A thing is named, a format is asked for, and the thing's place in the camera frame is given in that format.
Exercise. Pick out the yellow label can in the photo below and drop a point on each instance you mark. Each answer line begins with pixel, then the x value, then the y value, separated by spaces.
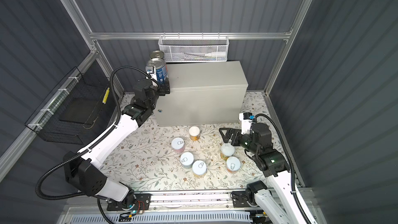
pixel 199 168

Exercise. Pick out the pink label can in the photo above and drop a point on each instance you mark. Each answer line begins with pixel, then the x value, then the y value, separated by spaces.
pixel 178 145

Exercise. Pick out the white perforated cable tray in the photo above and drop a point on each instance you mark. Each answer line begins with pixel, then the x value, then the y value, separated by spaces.
pixel 211 217

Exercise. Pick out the white wire mesh basket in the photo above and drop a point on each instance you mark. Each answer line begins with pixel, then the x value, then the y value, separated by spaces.
pixel 191 50

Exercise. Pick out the grey metal cabinet box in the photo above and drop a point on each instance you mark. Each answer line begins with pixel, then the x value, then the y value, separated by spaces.
pixel 202 93

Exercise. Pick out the green label can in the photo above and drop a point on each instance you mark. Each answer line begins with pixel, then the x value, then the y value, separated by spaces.
pixel 187 160

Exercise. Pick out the dark tomato tin can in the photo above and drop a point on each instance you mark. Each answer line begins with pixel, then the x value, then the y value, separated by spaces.
pixel 157 54

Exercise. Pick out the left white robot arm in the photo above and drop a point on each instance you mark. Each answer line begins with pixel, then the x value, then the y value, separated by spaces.
pixel 84 173

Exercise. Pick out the black wire mesh basket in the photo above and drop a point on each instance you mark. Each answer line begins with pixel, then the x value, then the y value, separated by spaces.
pixel 78 112

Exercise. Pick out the orange label can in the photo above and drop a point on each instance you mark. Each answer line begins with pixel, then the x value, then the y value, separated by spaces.
pixel 233 164

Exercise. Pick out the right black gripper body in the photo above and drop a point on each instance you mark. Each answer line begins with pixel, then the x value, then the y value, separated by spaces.
pixel 246 143

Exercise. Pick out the white tube in basket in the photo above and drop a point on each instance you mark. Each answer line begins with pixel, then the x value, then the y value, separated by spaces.
pixel 218 55

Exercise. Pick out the floral patterned mat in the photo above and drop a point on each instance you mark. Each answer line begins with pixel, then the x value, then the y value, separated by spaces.
pixel 146 162

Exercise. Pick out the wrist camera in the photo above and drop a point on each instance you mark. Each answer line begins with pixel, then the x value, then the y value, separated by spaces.
pixel 246 120
pixel 150 70

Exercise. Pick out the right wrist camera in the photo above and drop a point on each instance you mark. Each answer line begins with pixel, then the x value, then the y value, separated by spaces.
pixel 246 120

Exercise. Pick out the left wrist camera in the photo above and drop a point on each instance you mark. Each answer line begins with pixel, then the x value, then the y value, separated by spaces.
pixel 150 70

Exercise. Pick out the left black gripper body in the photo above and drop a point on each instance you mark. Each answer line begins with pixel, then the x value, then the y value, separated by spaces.
pixel 155 93

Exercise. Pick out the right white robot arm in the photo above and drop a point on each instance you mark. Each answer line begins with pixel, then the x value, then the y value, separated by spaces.
pixel 278 195

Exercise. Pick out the yellow green can plastic lid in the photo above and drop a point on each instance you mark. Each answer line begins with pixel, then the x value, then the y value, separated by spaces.
pixel 226 151

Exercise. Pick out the orange fruit can white lid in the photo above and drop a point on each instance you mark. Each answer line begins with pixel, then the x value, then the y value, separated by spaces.
pixel 194 133

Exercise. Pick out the blue label tin can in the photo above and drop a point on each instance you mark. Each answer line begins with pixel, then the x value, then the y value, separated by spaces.
pixel 160 67

